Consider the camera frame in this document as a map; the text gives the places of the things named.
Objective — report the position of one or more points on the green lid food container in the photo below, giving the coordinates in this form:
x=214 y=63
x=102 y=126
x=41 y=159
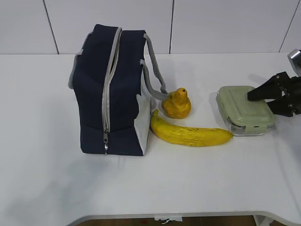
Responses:
x=241 y=116

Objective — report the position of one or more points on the white paper under table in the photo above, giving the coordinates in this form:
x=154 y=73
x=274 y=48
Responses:
x=168 y=219

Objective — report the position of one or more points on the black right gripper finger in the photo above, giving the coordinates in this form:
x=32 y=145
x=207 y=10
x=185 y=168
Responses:
x=271 y=89
x=281 y=106

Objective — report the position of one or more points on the yellow pear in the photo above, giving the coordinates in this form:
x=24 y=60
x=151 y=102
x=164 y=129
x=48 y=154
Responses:
x=177 y=105

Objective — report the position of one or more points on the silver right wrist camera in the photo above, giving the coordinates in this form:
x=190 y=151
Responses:
x=294 y=58

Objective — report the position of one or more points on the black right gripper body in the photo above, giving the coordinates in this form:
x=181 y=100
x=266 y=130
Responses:
x=292 y=91

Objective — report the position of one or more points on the navy blue lunch bag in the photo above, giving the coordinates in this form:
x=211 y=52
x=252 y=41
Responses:
x=115 y=76

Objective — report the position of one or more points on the yellow banana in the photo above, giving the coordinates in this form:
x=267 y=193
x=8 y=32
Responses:
x=188 y=136

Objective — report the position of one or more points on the white table leg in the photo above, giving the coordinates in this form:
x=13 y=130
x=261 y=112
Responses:
x=262 y=220

